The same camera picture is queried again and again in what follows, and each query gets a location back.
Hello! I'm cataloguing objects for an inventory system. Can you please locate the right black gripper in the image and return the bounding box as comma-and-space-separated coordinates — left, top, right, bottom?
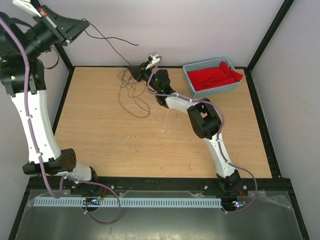
129, 60, 161, 93

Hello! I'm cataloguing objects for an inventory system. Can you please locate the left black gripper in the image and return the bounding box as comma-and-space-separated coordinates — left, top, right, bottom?
22, 4, 90, 59

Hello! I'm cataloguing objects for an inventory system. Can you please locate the black wire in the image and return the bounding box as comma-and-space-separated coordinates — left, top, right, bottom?
82, 18, 140, 67

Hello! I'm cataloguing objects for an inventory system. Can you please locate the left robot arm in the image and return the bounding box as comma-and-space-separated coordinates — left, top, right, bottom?
0, 0, 100, 194

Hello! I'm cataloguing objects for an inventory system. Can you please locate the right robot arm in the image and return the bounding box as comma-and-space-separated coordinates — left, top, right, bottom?
127, 63, 241, 195

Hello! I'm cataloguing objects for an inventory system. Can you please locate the red cloth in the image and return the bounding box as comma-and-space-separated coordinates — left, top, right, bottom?
187, 61, 243, 91

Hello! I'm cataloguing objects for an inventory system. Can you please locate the blue perforated plastic basket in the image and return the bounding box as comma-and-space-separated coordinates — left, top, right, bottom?
182, 57, 242, 99

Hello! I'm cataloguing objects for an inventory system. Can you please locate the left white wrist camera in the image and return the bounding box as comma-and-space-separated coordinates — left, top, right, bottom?
12, 0, 42, 17

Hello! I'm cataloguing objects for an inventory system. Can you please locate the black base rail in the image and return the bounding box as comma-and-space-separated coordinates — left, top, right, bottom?
69, 177, 250, 196

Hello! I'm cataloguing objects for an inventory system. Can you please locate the light blue slotted cable duct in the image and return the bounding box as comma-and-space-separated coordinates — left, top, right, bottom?
33, 197, 221, 209

